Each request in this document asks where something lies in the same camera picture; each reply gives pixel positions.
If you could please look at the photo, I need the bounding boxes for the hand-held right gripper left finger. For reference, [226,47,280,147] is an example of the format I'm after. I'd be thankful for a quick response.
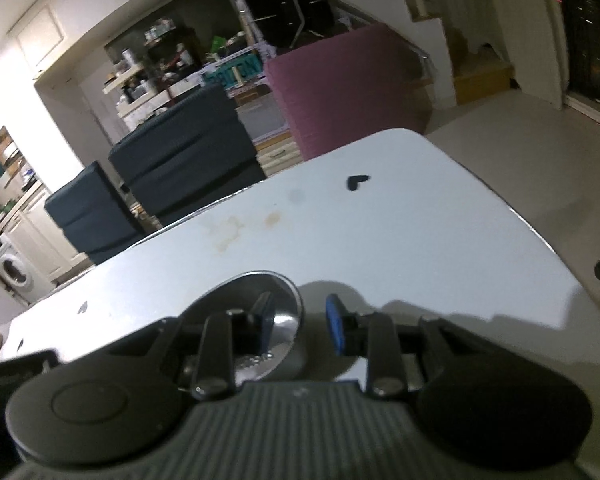
[107,291,277,402]

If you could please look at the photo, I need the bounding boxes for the cream curtain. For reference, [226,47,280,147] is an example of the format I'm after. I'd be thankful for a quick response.
[500,0,567,111]

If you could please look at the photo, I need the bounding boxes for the black vest with white trim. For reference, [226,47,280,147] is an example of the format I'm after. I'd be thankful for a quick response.
[236,0,332,52]

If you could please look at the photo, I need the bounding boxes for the round steel bowl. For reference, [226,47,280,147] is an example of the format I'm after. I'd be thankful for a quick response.
[180,271,307,382]

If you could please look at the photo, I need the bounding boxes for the staircase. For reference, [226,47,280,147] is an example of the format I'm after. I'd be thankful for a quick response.
[324,0,522,111]

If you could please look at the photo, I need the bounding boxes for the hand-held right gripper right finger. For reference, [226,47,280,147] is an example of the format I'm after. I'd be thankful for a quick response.
[325,293,486,402]

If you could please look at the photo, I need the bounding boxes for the teal sign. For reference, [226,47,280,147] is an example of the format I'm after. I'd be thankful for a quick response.
[204,53,264,92]

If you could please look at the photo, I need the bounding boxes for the white cabinet door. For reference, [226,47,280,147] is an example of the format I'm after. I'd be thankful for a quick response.
[6,4,64,79]

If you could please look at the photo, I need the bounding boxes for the dark blue chair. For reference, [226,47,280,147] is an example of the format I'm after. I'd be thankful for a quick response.
[44,160,147,267]
[108,82,267,229]

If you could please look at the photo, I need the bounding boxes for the white shelf cart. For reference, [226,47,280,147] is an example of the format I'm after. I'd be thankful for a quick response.
[102,61,157,122]

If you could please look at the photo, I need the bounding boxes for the white washing machine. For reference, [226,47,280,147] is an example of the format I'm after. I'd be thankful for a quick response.
[0,235,37,307]

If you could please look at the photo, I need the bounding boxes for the dark glass door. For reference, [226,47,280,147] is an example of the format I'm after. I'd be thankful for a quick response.
[555,0,600,122]

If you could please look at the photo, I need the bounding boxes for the white lower kitchen cabinets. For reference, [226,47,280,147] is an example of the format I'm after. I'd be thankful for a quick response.
[0,184,92,282]

